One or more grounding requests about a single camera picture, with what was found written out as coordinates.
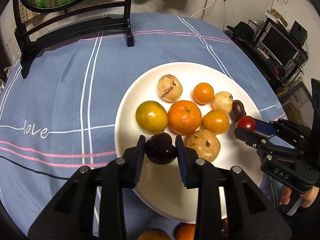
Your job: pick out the blue plaid tablecloth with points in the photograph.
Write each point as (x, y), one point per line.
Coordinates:
(62, 92)

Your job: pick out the round goldfish table screen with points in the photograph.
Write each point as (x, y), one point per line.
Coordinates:
(72, 22)

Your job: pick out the red cherry tomato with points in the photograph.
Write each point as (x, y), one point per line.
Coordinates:
(246, 123)

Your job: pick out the small orange citrus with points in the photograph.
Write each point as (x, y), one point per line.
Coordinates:
(186, 232)
(203, 93)
(215, 121)

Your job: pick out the person's right hand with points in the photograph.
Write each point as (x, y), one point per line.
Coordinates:
(312, 196)

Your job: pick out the black hat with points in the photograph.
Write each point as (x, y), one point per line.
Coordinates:
(243, 31)

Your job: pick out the small red object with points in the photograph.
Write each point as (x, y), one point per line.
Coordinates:
(275, 69)

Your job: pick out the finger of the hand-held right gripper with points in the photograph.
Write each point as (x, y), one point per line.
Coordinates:
(250, 137)
(265, 128)

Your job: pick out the clear plastic bag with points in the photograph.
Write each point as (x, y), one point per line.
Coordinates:
(8, 67)

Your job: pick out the striped pepino melon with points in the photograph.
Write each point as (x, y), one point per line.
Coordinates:
(170, 88)

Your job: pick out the small dark purple fruit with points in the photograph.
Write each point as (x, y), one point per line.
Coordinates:
(161, 150)
(238, 110)

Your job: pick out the green-yellow mandarin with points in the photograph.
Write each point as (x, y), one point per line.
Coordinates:
(151, 116)

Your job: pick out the black speaker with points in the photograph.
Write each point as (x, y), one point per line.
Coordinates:
(298, 31)

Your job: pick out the beige round fruit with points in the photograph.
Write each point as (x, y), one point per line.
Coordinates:
(203, 145)

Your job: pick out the white round plate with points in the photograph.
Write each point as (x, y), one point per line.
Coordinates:
(145, 87)

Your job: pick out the cream round fruit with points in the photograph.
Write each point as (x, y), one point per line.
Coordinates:
(222, 102)

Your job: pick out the computer monitor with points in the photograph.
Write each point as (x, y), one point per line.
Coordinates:
(278, 43)

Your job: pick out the black metal desk rack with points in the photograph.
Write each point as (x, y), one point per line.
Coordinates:
(252, 55)

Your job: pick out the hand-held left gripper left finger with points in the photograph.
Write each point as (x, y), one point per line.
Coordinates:
(140, 160)

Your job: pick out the cardboard box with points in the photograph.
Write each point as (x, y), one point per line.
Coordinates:
(295, 102)

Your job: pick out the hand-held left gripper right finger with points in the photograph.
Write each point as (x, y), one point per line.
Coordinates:
(181, 160)

